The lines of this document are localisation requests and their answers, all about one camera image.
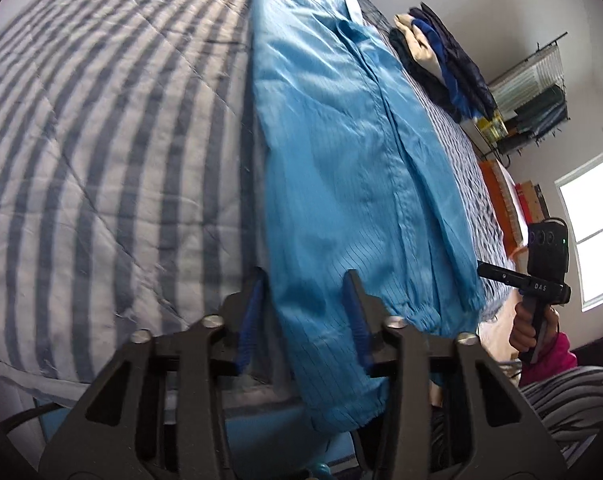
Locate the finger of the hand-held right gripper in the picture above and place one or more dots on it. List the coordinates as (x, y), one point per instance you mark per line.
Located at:
(496, 272)

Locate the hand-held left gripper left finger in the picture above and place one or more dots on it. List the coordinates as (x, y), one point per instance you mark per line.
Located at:
(249, 330)

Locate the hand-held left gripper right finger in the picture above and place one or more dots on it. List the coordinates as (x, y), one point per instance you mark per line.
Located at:
(356, 330)

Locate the light blue jacket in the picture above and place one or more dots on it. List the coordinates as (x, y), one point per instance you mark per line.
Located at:
(331, 160)

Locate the person's right forearm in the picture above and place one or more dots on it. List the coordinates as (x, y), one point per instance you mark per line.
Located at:
(556, 360)

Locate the black metal clothes rack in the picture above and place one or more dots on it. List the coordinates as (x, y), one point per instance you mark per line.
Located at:
(564, 67)

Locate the pile of folded clothes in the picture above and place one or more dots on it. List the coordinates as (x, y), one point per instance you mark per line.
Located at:
(466, 65)

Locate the person's right hand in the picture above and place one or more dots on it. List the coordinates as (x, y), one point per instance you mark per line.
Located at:
(519, 330)

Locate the dark long box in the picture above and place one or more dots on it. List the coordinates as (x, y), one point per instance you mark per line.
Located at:
(545, 205)

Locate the tan cardboard box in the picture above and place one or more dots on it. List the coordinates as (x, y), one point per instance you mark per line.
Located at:
(535, 202)

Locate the red box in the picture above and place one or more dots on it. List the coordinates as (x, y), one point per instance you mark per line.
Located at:
(521, 200)

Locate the window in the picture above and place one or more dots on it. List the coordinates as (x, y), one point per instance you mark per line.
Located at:
(591, 210)

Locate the dark blue hanging garments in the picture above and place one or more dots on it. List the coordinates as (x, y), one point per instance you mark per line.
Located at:
(536, 127)

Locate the yellow crate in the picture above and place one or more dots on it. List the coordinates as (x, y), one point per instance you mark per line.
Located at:
(491, 130)

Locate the person's legs in striped pants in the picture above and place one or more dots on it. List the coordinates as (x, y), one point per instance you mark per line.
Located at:
(571, 395)

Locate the dark green hanging garment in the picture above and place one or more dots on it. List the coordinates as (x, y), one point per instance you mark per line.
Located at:
(541, 102)

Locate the green white striped cloth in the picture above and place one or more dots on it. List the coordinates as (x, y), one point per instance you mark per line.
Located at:
(526, 80)

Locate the folded royal blue garment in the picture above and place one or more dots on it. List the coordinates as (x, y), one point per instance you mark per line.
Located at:
(449, 75)

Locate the blue white striped quilt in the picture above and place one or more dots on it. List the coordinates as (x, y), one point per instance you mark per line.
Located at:
(106, 160)

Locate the folded black garment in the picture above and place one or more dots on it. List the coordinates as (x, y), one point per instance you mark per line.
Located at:
(411, 60)

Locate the folded cream garment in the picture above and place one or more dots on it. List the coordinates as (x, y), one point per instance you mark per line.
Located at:
(421, 50)

